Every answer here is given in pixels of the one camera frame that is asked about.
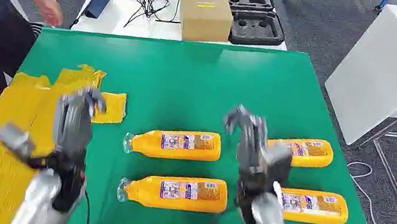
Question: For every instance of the white table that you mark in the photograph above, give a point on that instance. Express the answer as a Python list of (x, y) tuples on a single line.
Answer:
[(118, 18)]

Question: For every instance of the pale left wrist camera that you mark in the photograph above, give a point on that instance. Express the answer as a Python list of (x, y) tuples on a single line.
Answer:
[(14, 139)]

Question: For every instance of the black ribbed stool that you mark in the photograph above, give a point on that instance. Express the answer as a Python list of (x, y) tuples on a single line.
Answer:
[(36, 29)]

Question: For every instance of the large white cabinet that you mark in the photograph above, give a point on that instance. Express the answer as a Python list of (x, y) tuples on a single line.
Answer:
[(383, 71)]

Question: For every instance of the dark blue tablet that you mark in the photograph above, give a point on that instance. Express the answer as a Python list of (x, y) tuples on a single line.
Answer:
[(99, 1)]

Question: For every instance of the brown cardboard box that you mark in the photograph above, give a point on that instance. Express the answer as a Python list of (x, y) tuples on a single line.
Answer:
[(204, 15)]

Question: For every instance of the person's left hand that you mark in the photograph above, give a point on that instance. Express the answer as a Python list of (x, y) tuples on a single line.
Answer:
[(50, 10)]

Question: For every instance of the orange drink bottle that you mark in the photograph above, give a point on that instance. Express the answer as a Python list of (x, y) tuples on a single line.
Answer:
[(174, 144), (175, 192), (309, 153), (317, 207)]

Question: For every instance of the green table mat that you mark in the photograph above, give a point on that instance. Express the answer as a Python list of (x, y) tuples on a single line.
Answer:
[(205, 89)]

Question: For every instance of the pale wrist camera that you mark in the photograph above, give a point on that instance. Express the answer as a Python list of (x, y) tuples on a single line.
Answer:
[(14, 139), (277, 192)]

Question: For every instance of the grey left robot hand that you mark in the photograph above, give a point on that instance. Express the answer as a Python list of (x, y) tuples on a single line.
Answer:
[(72, 124)]

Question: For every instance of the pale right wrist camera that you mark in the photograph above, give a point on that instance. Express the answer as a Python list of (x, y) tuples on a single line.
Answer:
[(277, 192)]

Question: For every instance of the black foam case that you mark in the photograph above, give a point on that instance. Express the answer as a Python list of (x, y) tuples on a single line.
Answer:
[(257, 28)]

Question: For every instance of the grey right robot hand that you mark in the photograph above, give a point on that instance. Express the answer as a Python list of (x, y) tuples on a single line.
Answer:
[(254, 157)]

